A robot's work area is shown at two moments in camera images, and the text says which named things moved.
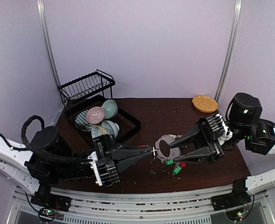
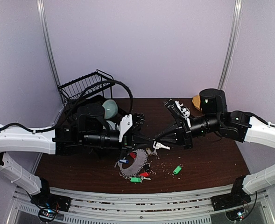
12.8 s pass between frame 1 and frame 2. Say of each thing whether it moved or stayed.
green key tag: moved
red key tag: moved
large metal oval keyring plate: moved
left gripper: moved
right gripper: moved
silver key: moved
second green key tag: stayed
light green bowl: stayed
